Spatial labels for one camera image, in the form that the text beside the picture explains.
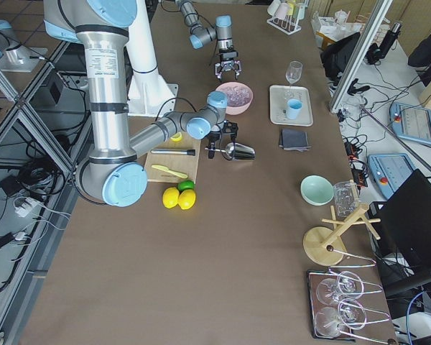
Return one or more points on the half lemon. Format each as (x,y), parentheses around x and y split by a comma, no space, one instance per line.
(176,137)

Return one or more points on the hanging wine glass upper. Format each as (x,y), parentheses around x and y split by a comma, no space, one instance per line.
(334,289)

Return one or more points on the whole lemon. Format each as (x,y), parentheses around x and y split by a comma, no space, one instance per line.
(186,199)
(170,197)

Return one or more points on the whole lemon upper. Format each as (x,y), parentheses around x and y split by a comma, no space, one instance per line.
(170,197)

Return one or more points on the blue teach pendant near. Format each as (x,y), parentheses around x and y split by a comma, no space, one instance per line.
(390,171)

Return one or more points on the glass mug on stand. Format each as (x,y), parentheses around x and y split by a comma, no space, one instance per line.
(346,198)

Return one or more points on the aluminium frame post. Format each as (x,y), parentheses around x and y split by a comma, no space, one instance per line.
(378,13)

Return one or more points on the clear ice cubes pile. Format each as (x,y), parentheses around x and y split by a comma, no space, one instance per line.
(237,95)

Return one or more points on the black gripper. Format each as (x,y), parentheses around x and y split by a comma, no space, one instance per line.
(228,65)
(215,136)

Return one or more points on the pink bowl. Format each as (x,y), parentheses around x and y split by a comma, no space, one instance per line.
(236,110)

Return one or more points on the black monitor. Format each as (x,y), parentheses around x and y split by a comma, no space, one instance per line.
(405,226)

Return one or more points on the blue teach pendant far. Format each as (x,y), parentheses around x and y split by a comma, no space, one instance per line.
(411,122)

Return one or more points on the blue teach pendant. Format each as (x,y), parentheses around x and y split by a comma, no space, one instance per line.
(390,171)
(411,122)

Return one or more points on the cream rabbit tray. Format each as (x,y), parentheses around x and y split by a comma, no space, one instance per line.
(278,97)

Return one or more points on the grey folded cloth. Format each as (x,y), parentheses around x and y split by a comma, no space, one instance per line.
(294,140)

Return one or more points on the wooden cup tree stand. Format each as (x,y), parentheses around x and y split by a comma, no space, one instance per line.
(325,247)

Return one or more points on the green bowl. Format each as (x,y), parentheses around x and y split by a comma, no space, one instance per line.
(316,190)

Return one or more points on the steel muddler black tip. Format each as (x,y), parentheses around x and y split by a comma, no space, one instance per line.
(165,151)

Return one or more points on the green lime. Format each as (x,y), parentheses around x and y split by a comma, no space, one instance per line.
(186,185)

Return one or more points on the steel ice scoop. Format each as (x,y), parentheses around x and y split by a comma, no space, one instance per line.
(235,151)

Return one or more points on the white wire cup rack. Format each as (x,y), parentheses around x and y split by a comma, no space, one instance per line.
(286,15)

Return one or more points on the clear wine glass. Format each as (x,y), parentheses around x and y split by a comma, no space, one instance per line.
(292,75)

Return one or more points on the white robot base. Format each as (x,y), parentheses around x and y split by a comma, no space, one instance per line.
(149,94)

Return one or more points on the whole lemon lower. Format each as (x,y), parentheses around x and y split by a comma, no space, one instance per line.
(186,199)

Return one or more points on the light blue cup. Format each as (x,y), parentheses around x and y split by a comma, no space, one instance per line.
(293,108)

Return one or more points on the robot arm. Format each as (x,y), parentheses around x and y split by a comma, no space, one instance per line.
(121,69)
(220,32)

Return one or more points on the hanging wine glass lower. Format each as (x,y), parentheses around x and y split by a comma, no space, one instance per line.
(333,322)

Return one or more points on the hanging wine glass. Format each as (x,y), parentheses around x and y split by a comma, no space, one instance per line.
(333,322)
(334,289)

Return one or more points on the black glass tray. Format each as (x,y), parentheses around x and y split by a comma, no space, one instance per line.
(373,316)

